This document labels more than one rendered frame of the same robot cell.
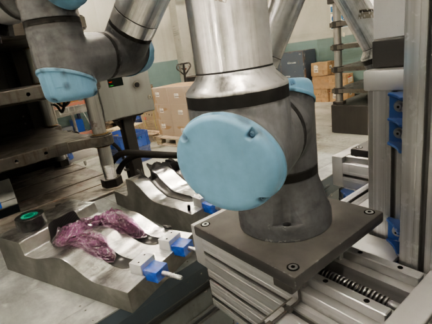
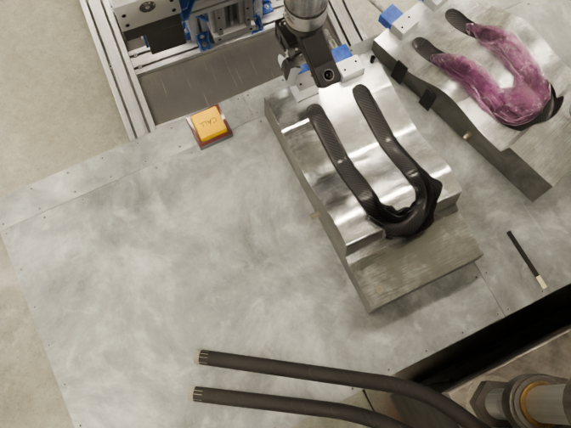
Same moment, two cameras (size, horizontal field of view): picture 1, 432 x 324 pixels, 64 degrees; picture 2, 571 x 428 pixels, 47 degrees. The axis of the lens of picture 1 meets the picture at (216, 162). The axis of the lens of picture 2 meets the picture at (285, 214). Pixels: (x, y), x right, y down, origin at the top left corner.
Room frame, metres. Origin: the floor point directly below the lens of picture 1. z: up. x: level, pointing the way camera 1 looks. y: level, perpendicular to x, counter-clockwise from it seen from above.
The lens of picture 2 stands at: (1.67, 0.07, 2.17)
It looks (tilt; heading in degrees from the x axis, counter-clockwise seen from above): 74 degrees down; 191
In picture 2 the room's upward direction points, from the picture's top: 4 degrees clockwise
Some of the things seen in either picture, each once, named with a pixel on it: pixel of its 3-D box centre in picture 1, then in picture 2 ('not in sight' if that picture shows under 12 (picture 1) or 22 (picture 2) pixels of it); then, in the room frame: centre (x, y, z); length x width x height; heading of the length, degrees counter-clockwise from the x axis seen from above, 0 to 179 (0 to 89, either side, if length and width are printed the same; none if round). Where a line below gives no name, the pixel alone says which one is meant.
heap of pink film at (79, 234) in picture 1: (94, 229); (498, 70); (0.88, 0.36, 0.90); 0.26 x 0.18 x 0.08; 58
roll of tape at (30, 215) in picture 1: (31, 220); not in sight; (0.94, 0.56, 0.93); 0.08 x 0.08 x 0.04
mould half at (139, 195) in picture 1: (177, 189); (371, 175); (1.17, 0.15, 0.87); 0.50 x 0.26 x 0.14; 41
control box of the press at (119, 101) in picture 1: (137, 174); not in sight; (1.84, 0.45, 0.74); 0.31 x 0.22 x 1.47; 131
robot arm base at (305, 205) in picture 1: (282, 191); not in sight; (0.52, -0.10, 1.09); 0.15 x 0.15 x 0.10
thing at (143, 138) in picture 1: (126, 139); not in sight; (4.90, 1.24, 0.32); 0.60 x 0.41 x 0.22; 46
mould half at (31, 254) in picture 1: (95, 243); (494, 78); (0.87, 0.37, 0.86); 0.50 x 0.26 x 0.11; 58
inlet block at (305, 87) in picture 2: not in sight; (295, 66); (1.00, -0.06, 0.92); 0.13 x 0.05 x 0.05; 40
